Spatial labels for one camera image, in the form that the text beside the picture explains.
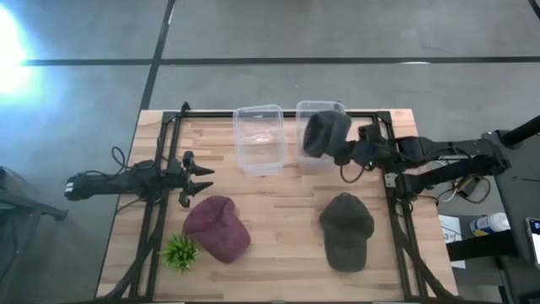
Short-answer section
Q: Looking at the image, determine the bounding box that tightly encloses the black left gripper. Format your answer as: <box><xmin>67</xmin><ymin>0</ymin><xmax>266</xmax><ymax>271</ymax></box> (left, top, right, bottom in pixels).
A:
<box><xmin>165</xmin><ymin>150</ymin><xmax>216</xmax><ymax>209</ymax></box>

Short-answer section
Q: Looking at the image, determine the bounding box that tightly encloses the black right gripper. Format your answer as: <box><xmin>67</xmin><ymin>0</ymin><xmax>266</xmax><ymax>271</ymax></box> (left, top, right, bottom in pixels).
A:
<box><xmin>350</xmin><ymin>123</ymin><xmax>400</xmax><ymax>171</ymax></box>

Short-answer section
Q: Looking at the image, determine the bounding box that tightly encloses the black knit beanie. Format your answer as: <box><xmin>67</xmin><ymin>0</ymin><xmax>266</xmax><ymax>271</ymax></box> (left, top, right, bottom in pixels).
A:
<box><xmin>302</xmin><ymin>110</ymin><xmax>355</xmax><ymax>167</ymax></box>

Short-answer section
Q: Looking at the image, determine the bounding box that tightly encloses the maroon knit hat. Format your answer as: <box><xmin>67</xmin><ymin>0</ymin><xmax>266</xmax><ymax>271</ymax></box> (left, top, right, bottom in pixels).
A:
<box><xmin>181</xmin><ymin>195</ymin><xmax>251</xmax><ymax>265</ymax></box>

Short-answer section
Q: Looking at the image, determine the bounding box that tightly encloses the clear plastic container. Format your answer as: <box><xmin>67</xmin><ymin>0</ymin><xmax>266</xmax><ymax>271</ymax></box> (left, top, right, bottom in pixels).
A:
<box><xmin>232</xmin><ymin>104</ymin><xmax>289</xmax><ymax>177</ymax></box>
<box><xmin>294</xmin><ymin>100</ymin><xmax>347</xmax><ymax>175</ymax></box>

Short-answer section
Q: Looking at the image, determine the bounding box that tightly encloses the small green artificial plant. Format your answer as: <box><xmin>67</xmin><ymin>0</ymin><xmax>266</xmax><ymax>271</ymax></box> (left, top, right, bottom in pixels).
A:
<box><xmin>159</xmin><ymin>234</ymin><xmax>201</xmax><ymax>274</ymax></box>

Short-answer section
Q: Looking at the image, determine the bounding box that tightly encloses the dark green baseball cap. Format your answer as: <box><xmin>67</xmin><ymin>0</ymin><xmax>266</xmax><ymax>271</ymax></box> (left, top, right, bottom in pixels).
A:
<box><xmin>318</xmin><ymin>192</ymin><xmax>375</xmax><ymax>273</ymax></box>

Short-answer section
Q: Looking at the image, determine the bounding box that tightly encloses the white paper sheet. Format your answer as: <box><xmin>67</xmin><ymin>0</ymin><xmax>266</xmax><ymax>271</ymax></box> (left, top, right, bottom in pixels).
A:
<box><xmin>438</xmin><ymin>214</ymin><xmax>467</xmax><ymax>270</ymax></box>

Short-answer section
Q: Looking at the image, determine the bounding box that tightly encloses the white bottle with blue label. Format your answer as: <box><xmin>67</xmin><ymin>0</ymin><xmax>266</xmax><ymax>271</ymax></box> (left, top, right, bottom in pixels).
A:
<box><xmin>469</xmin><ymin>211</ymin><xmax>511</xmax><ymax>237</ymax></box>

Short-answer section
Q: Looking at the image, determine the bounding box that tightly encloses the black round pole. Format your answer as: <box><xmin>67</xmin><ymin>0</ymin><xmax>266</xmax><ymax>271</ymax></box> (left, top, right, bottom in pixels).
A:
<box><xmin>500</xmin><ymin>114</ymin><xmax>540</xmax><ymax>148</ymax></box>

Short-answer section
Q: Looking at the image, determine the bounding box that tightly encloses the gray equipment cart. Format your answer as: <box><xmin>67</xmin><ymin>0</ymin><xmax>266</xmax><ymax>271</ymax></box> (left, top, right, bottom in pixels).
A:
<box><xmin>446</xmin><ymin>129</ymin><xmax>540</xmax><ymax>304</ymax></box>

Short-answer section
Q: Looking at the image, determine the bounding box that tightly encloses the dark stand with legs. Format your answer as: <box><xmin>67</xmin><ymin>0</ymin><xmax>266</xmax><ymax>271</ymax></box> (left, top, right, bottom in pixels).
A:
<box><xmin>0</xmin><ymin>166</ymin><xmax>69</xmax><ymax>304</ymax></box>

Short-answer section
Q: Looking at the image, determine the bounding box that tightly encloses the smartphone with lit screen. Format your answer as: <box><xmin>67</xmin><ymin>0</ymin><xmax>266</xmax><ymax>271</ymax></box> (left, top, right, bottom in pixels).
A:
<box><xmin>525</xmin><ymin>216</ymin><xmax>540</xmax><ymax>270</ymax></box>

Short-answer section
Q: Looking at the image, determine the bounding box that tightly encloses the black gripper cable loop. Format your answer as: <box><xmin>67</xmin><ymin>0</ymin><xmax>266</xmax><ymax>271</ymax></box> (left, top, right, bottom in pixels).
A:
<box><xmin>339</xmin><ymin>163</ymin><xmax>365</xmax><ymax>185</ymax></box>

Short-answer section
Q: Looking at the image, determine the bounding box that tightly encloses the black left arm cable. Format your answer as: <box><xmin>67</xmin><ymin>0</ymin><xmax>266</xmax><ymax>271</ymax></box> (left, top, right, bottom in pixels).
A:
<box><xmin>111</xmin><ymin>145</ymin><xmax>130</xmax><ymax>171</ymax></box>

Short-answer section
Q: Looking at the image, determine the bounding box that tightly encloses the black metal table frame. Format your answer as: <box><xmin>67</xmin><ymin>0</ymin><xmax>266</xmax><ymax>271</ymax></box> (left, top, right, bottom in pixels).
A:
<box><xmin>110</xmin><ymin>100</ymin><xmax>461</xmax><ymax>303</ymax></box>

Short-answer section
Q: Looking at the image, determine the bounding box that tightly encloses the black power adapter with wires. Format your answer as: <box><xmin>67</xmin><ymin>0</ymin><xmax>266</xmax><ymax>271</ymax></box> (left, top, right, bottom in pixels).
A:
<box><xmin>436</xmin><ymin>174</ymin><xmax>492</xmax><ymax>205</ymax></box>

